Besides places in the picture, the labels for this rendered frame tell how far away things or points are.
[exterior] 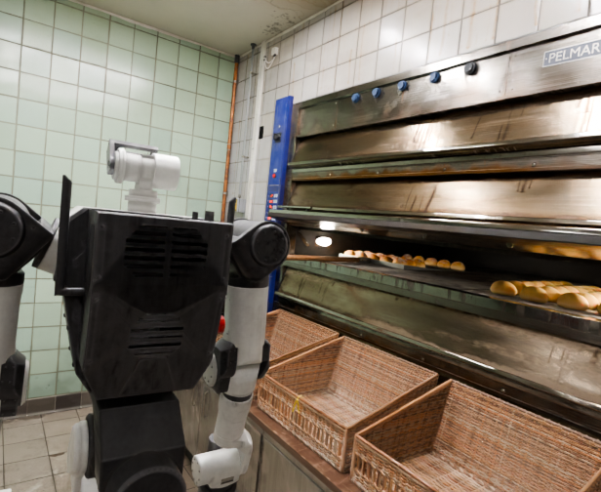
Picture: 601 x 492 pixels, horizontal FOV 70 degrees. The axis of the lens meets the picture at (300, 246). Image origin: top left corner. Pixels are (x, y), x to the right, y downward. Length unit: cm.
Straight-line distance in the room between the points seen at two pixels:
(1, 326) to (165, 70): 272
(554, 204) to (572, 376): 53
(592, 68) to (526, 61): 22
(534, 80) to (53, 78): 261
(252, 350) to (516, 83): 133
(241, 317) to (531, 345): 106
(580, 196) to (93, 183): 267
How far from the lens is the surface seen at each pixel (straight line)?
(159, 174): 83
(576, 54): 172
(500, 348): 168
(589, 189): 158
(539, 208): 160
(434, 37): 206
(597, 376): 157
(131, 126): 320
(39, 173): 308
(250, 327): 89
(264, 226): 82
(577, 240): 140
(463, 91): 189
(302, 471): 168
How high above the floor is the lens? 138
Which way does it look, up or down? 3 degrees down
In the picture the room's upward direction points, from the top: 6 degrees clockwise
